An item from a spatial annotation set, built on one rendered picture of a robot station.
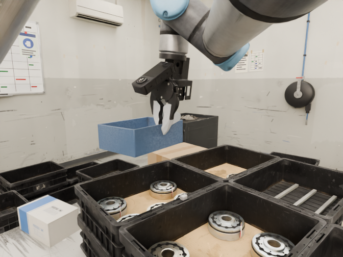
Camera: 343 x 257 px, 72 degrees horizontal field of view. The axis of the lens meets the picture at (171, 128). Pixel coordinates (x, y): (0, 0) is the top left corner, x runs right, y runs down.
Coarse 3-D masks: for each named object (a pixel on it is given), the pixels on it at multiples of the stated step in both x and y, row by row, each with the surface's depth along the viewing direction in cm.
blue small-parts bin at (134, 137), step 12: (132, 120) 75; (144, 120) 79; (180, 120) 70; (108, 132) 62; (120, 132) 59; (132, 132) 56; (144, 132) 59; (156, 132) 62; (168, 132) 66; (180, 132) 71; (108, 144) 63; (120, 144) 60; (132, 144) 57; (144, 144) 59; (156, 144) 63; (168, 144) 67; (132, 156) 58
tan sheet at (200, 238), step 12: (204, 228) 69; (252, 228) 69; (180, 240) 64; (192, 240) 64; (204, 240) 64; (216, 240) 64; (240, 240) 64; (192, 252) 59; (204, 252) 59; (216, 252) 59; (228, 252) 59; (240, 252) 59
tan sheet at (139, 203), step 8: (144, 192) 92; (184, 192) 92; (128, 200) 85; (136, 200) 85; (144, 200) 85; (152, 200) 85; (160, 200) 85; (168, 200) 85; (128, 208) 80; (136, 208) 80; (144, 208) 80
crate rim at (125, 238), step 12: (204, 192) 70; (252, 192) 70; (180, 204) 63; (276, 204) 64; (144, 216) 57; (156, 216) 58; (312, 216) 57; (120, 228) 53; (312, 228) 53; (120, 240) 52; (132, 240) 49; (132, 252) 48; (144, 252) 45; (300, 252) 45
